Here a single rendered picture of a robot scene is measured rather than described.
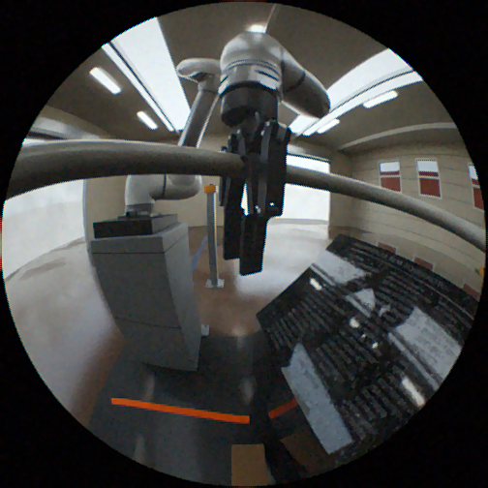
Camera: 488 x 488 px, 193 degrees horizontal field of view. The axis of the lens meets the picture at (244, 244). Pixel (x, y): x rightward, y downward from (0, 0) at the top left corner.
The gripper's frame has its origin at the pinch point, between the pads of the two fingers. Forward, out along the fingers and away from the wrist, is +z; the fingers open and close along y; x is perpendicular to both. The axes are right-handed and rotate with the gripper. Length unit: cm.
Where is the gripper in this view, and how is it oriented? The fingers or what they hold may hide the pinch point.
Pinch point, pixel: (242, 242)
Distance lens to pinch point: 21.5
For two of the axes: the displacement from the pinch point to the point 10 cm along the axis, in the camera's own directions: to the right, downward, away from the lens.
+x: 8.7, -1.0, 4.7
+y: 4.8, 2.9, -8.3
